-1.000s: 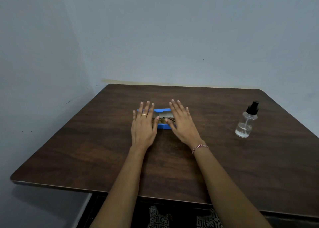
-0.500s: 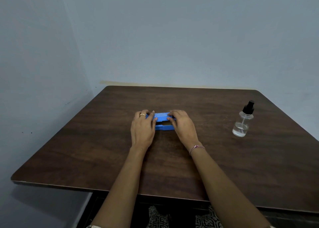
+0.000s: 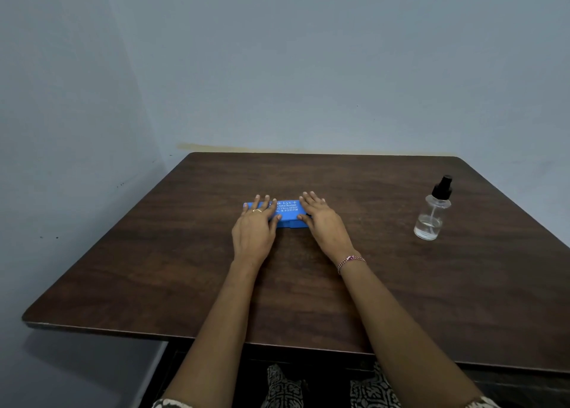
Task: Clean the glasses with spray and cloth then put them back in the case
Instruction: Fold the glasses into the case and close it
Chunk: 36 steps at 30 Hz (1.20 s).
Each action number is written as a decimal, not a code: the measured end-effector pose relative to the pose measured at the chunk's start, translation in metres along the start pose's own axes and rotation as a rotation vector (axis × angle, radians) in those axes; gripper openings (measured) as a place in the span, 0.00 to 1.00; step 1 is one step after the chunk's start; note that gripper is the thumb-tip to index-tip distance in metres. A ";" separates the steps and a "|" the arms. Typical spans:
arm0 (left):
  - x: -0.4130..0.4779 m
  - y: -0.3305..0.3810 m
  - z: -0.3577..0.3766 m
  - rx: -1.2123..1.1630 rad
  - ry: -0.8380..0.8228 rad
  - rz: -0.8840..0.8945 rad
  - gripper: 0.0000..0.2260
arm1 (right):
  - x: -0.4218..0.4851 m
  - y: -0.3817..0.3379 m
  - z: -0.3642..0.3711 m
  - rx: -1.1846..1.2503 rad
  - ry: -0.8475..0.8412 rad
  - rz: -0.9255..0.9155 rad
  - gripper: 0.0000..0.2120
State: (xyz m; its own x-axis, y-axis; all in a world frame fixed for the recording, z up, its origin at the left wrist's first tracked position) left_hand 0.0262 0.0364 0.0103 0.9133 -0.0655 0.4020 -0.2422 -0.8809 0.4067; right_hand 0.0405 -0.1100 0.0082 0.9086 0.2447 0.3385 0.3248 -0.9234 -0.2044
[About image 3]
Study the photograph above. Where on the person's right hand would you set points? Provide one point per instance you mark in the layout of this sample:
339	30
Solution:
328	232

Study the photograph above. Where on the person's left hand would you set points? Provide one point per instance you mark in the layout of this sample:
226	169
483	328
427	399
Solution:
253	238

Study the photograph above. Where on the person's right thumb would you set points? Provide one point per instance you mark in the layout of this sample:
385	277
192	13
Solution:
304	219

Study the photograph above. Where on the person's right little finger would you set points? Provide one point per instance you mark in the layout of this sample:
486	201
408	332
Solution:
324	204

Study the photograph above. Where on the person's left little finger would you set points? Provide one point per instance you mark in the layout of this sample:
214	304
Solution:
246	209

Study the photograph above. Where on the person's right middle finger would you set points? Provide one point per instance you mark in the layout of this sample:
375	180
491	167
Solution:
310	198

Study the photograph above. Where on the person's left thumb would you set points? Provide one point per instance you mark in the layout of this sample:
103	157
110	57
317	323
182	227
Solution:
275	223

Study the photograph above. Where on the person's left middle finger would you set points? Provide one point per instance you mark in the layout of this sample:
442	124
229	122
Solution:
265	203

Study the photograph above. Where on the blue spectacle case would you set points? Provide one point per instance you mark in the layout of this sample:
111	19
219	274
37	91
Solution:
288	214

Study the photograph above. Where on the person's left forearm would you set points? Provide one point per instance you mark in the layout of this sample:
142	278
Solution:
218	336

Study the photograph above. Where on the person's right forearm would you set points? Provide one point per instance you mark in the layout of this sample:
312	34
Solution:
400	336

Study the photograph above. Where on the clear spray bottle black cap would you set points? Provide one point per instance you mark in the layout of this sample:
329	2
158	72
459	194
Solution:
431	218

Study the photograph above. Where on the black white patterned trousers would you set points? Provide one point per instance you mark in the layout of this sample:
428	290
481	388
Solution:
285	392

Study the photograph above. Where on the patterned left sleeve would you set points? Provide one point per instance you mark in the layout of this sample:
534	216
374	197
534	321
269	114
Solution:
171	404

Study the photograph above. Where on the patterned sleeve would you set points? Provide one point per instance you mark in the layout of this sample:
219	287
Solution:
171	404
483	403

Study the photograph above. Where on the patterned right sleeve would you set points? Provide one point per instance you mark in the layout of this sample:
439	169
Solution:
483	403

